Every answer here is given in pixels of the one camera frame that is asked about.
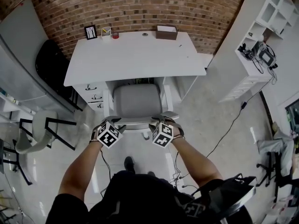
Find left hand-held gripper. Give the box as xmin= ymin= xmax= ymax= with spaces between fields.
xmin=91 ymin=116 xmax=127 ymax=149

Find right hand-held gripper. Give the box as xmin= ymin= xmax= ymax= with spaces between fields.
xmin=151 ymin=116 xmax=185 ymax=148

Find white grey office chair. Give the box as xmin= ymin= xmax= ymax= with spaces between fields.
xmin=102 ymin=83 xmax=180 ymax=140

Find person's right forearm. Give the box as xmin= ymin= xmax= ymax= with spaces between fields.
xmin=170 ymin=136 xmax=224 ymax=189

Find person's left forearm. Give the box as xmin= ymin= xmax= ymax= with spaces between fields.
xmin=58 ymin=140 xmax=110 ymax=205

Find white drawer with black handle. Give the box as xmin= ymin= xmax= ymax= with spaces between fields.
xmin=85 ymin=92 xmax=105 ymax=102
xmin=74 ymin=83 xmax=105 ymax=93
xmin=90 ymin=101 xmax=105 ymax=111

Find white desk with drawers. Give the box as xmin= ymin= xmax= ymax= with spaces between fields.
xmin=63 ymin=31 xmax=207 ymax=112

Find grey chair with black legs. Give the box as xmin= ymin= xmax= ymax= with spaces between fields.
xmin=14 ymin=111 xmax=77 ymax=154

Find black folding chair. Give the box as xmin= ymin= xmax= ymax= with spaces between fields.
xmin=35 ymin=39 xmax=84 ymax=112

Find person's left black shoe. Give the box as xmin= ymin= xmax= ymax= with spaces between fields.
xmin=124 ymin=156 xmax=135 ymax=175

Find person's black clothing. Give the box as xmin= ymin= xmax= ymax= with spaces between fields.
xmin=46 ymin=170 xmax=253 ymax=224

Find black waist-mounted device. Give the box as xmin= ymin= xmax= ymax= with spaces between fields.
xmin=182 ymin=173 xmax=256 ymax=224

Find white pen holder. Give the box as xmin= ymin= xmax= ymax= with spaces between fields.
xmin=101 ymin=26 xmax=112 ymax=41

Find white bookcase cabinet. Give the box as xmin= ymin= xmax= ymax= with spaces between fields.
xmin=218 ymin=0 xmax=299 ymax=104

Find brown open box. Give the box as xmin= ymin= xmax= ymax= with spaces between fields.
xmin=156 ymin=25 xmax=178 ymax=41

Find black metal stand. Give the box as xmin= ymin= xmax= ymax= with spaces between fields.
xmin=0 ymin=139 xmax=33 ymax=186

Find grey fridge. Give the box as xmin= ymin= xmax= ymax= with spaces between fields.
xmin=0 ymin=0 xmax=75 ymax=114

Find white shelf rack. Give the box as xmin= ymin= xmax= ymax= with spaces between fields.
xmin=0 ymin=87 xmax=36 ymax=121

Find black gadgets on shelf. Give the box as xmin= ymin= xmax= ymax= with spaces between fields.
xmin=238 ymin=43 xmax=253 ymax=61

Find black framed screen device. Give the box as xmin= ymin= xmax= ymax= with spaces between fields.
xmin=258 ymin=49 xmax=277 ymax=66

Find dark framed window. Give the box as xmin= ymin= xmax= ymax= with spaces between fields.
xmin=286 ymin=103 xmax=299 ymax=130

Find white red printed bags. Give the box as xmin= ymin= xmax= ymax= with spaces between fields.
xmin=272 ymin=194 xmax=299 ymax=219

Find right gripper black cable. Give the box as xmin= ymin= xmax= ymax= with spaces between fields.
xmin=172 ymin=152 xmax=190 ymax=182

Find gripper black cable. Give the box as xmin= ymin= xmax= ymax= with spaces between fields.
xmin=100 ymin=149 xmax=112 ymax=195
xmin=172 ymin=152 xmax=190 ymax=182

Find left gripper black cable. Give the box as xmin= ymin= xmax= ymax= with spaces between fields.
xmin=100 ymin=149 xmax=112 ymax=195

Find long black floor cable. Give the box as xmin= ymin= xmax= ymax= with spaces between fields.
xmin=206 ymin=78 xmax=278 ymax=157

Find black photo frame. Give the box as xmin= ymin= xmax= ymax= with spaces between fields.
xmin=84 ymin=24 xmax=98 ymax=41

